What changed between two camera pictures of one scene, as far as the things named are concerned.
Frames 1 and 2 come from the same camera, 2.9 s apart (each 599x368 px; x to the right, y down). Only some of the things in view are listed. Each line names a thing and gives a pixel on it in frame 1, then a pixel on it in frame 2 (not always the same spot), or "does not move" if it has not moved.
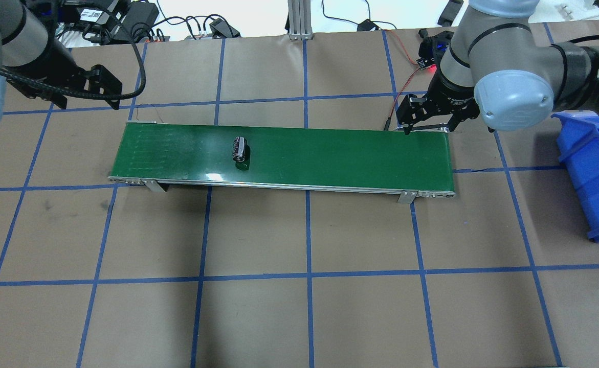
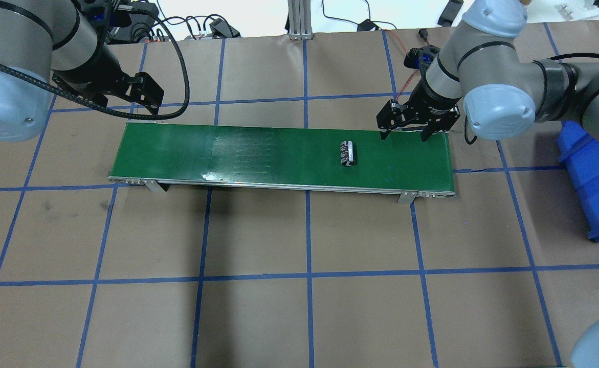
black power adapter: [220, 29] does not move
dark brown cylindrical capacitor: [239, 148] → [347, 153]
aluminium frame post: [300, 20] does not move
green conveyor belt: [407, 159] does not move
